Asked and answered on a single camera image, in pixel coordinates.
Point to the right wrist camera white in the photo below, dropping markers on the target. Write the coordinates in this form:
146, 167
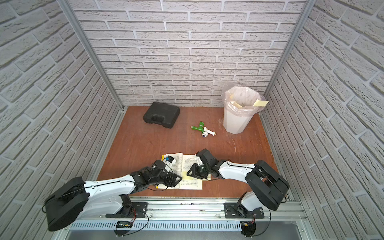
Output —
199, 162

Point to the black plastic tool case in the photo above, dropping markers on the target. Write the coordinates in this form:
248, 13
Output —
162, 114

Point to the sticky note inside bin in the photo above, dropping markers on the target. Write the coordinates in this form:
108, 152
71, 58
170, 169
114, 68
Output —
235, 104

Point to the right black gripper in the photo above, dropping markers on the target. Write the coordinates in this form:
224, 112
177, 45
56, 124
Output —
194, 172

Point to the yellow children's book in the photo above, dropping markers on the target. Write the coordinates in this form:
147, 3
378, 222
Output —
181, 167

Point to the white trash bin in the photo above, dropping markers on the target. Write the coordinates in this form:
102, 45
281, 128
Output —
234, 124

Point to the small controller board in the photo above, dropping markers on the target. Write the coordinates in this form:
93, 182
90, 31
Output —
124, 226
248, 229

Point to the aluminium frame rail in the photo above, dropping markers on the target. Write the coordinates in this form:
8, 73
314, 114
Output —
187, 209

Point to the discarded sticky note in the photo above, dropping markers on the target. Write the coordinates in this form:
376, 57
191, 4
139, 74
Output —
260, 103

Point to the left small controller board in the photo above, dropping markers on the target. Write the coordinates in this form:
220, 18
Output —
124, 226

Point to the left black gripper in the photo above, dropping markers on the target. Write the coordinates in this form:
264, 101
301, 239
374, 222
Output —
169, 178

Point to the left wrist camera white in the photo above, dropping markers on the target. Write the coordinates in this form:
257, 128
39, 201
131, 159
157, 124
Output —
169, 160

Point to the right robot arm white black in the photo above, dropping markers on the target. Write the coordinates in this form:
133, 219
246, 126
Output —
268, 188

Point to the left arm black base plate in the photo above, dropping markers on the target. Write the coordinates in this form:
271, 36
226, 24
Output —
138, 209

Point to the green white toy faucet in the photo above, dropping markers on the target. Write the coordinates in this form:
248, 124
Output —
203, 129

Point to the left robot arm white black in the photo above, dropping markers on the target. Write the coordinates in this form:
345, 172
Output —
79, 199

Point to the pink plastic bin liner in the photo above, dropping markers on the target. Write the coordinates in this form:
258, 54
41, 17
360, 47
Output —
244, 96

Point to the right small controller board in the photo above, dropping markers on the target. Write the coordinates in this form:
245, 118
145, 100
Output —
248, 229

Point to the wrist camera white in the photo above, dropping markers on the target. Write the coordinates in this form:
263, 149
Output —
169, 160
199, 162

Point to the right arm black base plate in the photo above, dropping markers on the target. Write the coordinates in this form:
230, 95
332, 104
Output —
236, 210

